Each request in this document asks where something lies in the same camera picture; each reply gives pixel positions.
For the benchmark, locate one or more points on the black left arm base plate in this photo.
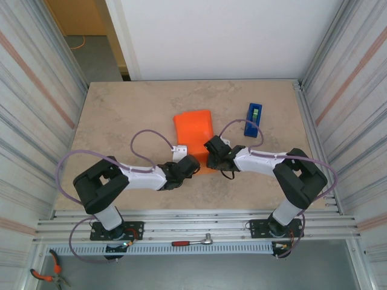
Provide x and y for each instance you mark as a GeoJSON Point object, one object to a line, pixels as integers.
{"type": "Point", "coordinates": [137, 226]}

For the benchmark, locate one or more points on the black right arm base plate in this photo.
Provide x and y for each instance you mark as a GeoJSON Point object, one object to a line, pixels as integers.
{"type": "Point", "coordinates": [257, 229]}

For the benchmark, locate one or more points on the long aluminium table rail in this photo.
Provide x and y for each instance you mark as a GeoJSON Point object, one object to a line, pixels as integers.
{"type": "Point", "coordinates": [196, 225]}

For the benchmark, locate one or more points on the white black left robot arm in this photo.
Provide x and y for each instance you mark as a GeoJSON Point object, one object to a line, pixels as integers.
{"type": "Point", "coordinates": [90, 196]}

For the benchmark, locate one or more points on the white door frame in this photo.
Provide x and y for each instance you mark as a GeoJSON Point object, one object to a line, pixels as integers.
{"type": "Point", "coordinates": [125, 45]}

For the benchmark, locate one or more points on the short aluminium table rail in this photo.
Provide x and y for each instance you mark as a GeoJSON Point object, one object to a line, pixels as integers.
{"type": "Point", "coordinates": [306, 121]}

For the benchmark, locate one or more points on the blue tape dispenser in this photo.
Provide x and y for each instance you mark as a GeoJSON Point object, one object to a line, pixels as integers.
{"type": "Point", "coordinates": [250, 130]}

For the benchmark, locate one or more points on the orange wrapping paper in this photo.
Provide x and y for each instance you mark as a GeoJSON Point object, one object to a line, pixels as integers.
{"type": "Point", "coordinates": [193, 130]}

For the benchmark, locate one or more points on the yellow power connector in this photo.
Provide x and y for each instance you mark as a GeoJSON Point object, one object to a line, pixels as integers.
{"type": "Point", "coordinates": [130, 243]}
{"type": "Point", "coordinates": [284, 246]}

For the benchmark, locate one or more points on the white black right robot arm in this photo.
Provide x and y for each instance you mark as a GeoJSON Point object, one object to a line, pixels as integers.
{"type": "Point", "coordinates": [314, 187]}

